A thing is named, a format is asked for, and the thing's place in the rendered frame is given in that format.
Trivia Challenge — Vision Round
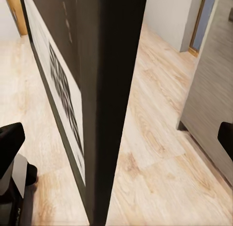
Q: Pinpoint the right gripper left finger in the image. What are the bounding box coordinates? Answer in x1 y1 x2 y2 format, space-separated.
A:
0 122 25 180

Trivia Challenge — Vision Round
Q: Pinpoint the poster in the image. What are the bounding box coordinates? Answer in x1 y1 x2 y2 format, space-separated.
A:
20 0 147 226

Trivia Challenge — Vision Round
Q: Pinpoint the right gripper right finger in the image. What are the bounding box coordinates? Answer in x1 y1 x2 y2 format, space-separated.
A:
217 122 233 161

